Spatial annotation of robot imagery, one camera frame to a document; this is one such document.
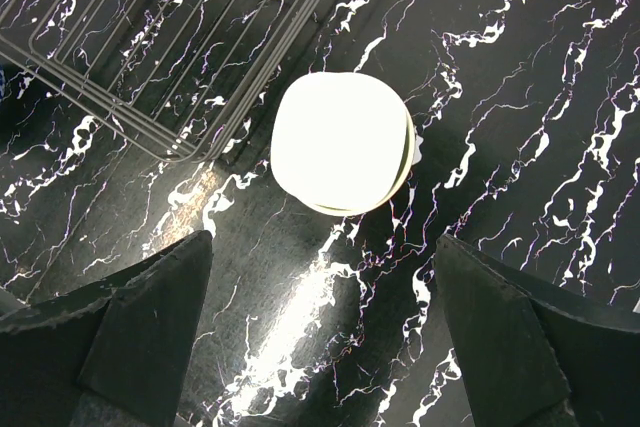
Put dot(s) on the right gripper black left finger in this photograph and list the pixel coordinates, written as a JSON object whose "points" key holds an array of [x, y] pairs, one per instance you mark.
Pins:
{"points": [[114, 352]]}

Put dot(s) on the dark wire dish rack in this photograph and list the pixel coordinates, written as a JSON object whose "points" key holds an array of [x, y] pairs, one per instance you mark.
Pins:
{"points": [[175, 78]]}

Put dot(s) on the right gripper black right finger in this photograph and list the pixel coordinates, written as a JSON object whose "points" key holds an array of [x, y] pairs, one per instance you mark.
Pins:
{"points": [[532, 353]]}

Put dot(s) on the white top bowl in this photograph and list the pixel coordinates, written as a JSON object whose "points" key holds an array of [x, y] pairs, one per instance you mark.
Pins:
{"points": [[338, 140]]}

